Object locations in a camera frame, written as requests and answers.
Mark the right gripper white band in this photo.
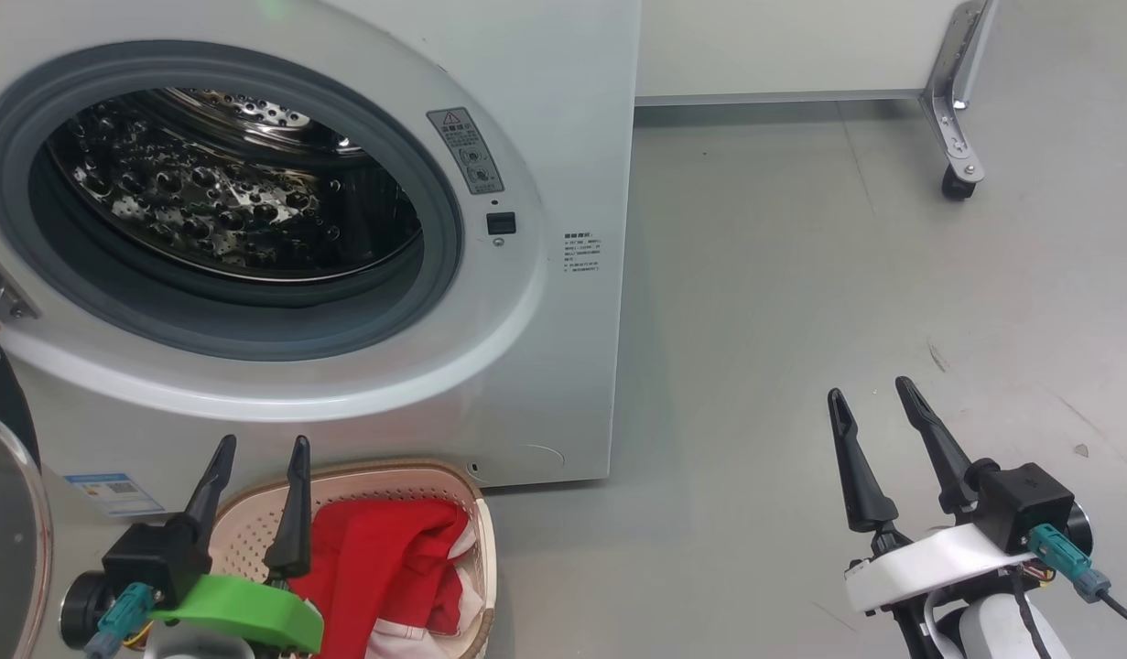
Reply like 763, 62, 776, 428
827, 376, 1041, 615

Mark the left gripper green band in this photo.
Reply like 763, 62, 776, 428
60, 434, 326, 659

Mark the red cloth garment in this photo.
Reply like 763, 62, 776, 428
293, 497, 483, 659

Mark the black round washer door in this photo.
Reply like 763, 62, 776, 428
0, 329, 54, 659

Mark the cream perforated laundry basket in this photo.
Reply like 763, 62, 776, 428
206, 458, 498, 659

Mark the white front-load washing machine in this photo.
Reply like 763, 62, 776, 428
0, 0, 642, 550

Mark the blue energy label sticker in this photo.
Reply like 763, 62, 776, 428
64, 472, 166, 520

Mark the metal leg with black caster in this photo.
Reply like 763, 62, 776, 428
920, 0, 999, 202

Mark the grey warning sticker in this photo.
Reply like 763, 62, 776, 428
426, 107, 506, 196

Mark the white cabinet panel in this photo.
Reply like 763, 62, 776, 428
636, 0, 963, 106

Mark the left camera cable teal plug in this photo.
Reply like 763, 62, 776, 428
85, 583, 154, 659

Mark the camera cable teal plug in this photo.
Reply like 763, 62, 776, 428
85, 583, 154, 659
1027, 524, 1127, 635

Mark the right camera cable teal plug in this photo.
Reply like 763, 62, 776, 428
1027, 524, 1127, 635

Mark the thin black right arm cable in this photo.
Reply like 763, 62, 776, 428
1010, 586, 1051, 659

